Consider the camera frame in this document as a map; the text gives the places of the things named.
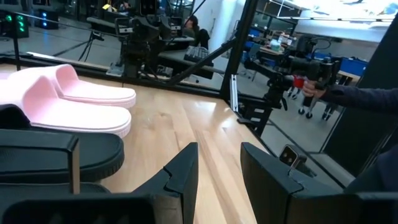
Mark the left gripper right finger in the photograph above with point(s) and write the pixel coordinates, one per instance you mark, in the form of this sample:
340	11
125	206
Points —
270	193

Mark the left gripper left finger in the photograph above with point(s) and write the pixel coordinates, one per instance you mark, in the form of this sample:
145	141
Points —
183	186

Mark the pink slide sandal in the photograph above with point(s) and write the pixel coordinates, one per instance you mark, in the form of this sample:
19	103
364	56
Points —
77	115
93	93

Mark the person's forearm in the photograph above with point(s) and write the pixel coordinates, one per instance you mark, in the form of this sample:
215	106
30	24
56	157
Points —
357	98

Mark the person's hand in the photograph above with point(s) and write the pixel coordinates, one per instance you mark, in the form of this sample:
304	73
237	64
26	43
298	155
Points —
311	90

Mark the black keyboard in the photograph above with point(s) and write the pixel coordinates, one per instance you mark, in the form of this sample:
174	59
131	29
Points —
196	53

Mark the blue storage bin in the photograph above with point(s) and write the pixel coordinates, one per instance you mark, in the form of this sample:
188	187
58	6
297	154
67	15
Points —
354	67

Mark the black robot workstation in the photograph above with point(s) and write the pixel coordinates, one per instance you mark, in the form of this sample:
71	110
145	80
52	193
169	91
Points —
143	40

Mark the person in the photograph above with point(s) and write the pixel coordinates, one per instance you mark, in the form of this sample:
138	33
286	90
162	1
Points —
199	34

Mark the white column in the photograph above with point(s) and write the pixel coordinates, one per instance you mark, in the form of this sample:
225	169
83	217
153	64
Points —
214	18

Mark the black tripod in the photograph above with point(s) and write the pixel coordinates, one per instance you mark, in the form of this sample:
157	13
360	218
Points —
93	37

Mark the black box with blue lights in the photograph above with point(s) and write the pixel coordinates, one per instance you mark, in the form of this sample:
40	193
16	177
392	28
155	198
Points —
46	18

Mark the black box with green lights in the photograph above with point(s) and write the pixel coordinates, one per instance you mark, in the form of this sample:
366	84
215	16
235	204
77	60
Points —
14	25

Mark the small grey camera module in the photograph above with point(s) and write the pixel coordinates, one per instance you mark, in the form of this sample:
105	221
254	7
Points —
290	155

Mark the silver corner bracket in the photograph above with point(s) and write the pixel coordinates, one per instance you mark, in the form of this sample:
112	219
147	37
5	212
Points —
234	93

